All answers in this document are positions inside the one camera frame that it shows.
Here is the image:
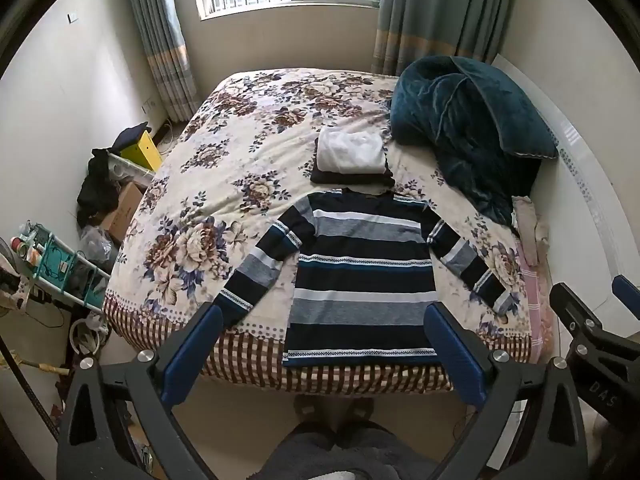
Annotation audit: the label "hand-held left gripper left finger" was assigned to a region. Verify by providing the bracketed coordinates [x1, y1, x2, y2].
[56, 301, 226, 480]

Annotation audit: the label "beige cloth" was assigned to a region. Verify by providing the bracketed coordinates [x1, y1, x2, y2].
[511, 195, 551, 266]

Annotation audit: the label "blue-grey curtain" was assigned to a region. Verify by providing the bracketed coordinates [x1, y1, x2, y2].
[122, 0, 201, 122]
[370, 0, 521, 79]

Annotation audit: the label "black clothes pile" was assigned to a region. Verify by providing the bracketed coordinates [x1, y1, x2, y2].
[76, 147, 121, 221]

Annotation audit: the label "white plastic crate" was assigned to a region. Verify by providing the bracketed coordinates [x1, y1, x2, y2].
[110, 154, 157, 188]

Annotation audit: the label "teal pillow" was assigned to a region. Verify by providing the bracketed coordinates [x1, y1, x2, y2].
[452, 57, 559, 161]

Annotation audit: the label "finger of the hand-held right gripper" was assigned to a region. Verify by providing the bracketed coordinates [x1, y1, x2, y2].
[549, 282, 621, 376]
[611, 275, 640, 322]

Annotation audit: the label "teal plush blanket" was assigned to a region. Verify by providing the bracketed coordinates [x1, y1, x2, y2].
[390, 55, 541, 226]

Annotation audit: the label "striped knit sweater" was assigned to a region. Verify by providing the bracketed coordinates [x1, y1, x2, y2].
[214, 187, 521, 367]

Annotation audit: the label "pink checked towel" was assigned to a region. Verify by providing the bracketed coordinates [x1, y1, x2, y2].
[515, 240, 547, 361]

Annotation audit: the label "person's slippers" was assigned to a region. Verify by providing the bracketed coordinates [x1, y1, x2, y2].
[294, 395, 377, 436]

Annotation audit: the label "grey plastic bag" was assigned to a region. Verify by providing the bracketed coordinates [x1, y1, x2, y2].
[80, 225, 117, 267]

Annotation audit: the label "yellow box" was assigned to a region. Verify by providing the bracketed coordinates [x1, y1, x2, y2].
[120, 129, 163, 173]

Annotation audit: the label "person's grey fleece clothing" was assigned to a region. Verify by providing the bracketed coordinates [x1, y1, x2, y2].
[260, 420, 451, 480]

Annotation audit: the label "white headboard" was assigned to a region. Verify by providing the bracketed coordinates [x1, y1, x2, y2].
[492, 55, 640, 311]

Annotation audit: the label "bed with floral sheet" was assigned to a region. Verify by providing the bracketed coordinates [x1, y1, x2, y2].
[102, 67, 551, 393]

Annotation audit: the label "white folded garment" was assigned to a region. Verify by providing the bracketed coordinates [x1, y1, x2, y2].
[316, 126, 388, 175]

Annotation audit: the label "brown cardboard box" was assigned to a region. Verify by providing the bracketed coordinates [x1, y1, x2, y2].
[102, 181, 147, 246]

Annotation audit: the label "wooden broom stick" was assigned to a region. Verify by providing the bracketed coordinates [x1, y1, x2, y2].
[7, 352, 72, 377]

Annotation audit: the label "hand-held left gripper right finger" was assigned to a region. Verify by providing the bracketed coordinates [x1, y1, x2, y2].
[422, 302, 588, 480]

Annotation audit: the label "teal storage rack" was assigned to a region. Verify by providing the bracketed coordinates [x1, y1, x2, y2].
[17, 220, 112, 308]

